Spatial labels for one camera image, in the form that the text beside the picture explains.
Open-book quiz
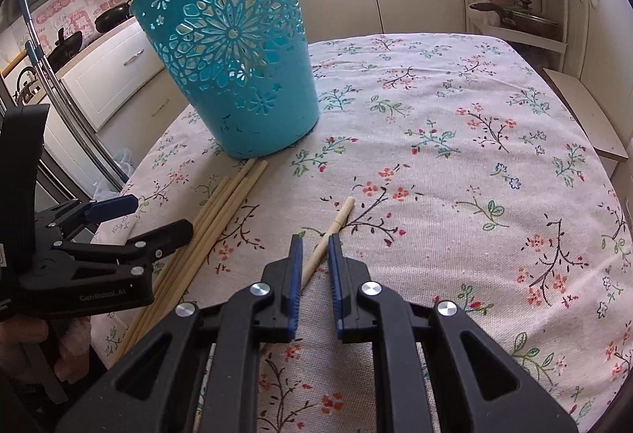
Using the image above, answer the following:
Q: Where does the lone wooden chopstick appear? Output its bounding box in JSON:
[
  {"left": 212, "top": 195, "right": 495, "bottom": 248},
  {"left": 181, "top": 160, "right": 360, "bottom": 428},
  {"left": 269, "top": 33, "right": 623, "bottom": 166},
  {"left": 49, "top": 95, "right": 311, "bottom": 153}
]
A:
[{"left": 301, "top": 196, "right": 355, "bottom": 288}]

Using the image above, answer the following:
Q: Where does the person left hand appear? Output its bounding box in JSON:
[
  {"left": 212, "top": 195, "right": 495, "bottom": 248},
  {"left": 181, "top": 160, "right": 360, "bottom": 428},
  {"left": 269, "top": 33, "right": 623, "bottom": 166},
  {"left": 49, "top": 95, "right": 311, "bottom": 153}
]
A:
[{"left": 1, "top": 316, "right": 91, "bottom": 384}]

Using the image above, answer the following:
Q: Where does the wooden chopstick bundle piece one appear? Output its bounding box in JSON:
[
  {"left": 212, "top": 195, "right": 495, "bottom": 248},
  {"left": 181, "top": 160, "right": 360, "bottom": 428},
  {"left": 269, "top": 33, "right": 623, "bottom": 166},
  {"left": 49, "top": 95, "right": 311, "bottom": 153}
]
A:
[{"left": 118, "top": 157, "right": 259, "bottom": 355}]

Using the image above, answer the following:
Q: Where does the wooden chopstick bundle piece three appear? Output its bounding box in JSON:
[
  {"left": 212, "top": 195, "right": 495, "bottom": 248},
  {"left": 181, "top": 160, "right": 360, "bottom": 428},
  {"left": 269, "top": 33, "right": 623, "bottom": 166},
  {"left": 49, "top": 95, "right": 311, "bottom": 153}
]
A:
[{"left": 114, "top": 176, "right": 232, "bottom": 362}]

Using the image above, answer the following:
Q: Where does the wooden chopstick bundle piece two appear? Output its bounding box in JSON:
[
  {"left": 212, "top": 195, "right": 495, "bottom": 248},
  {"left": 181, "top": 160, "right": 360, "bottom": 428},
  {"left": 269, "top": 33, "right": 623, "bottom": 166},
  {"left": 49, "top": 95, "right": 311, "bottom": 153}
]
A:
[{"left": 125, "top": 160, "right": 268, "bottom": 354}]

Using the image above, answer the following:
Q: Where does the black kettle pot on stove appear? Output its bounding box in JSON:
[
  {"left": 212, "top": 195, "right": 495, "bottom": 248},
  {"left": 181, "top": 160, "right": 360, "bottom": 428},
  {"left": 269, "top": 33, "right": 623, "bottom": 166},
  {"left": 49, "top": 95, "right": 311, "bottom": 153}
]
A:
[{"left": 46, "top": 28, "right": 84, "bottom": 73}]

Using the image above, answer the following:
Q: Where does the mop with metal pole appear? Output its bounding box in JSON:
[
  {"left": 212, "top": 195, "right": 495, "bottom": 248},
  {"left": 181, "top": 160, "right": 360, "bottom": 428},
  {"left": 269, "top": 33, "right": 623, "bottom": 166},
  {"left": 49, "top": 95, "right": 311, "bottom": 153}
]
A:
[{"left": 18, "top": 0, "right": 129, "bottom": 191}]

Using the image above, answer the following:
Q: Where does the floral white tablecloth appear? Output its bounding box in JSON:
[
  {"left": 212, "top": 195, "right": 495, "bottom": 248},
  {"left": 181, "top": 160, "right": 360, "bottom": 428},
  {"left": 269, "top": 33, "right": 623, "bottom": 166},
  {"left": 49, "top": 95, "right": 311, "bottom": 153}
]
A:
[{"left": 90, "top": 32, "right": 633, "bottom": 433}]

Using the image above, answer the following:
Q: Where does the black wok pan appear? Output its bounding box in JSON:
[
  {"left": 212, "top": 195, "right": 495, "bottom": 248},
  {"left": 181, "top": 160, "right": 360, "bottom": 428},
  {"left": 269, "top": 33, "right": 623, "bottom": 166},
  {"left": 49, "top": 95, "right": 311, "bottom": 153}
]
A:
[{"left": 95, "top": 0, "right": 133, "bottom": 34}]

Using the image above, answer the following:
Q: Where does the teal perforated plastic basket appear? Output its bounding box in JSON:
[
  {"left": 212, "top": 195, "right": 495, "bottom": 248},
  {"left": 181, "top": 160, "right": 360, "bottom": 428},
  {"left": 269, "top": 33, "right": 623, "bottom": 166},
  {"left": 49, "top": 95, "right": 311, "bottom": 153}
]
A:
[{"left": 131, "top": 0, "right": 320, "bottom": 159}]

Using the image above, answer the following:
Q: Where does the white low stool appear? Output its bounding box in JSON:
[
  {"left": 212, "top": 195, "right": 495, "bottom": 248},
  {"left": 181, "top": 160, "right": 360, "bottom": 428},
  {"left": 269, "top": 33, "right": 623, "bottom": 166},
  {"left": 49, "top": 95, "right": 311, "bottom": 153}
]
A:
[{"left": 544, "top": 68, "right": 629, "bottom": 178}]

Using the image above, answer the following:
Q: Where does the pot with lid on cart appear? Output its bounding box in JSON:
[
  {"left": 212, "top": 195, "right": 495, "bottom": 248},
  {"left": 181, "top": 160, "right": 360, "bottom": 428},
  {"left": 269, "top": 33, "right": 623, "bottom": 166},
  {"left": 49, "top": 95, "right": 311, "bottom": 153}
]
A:
[{"left": 469, "top": 0, "right": 559, "bottom": 40}]

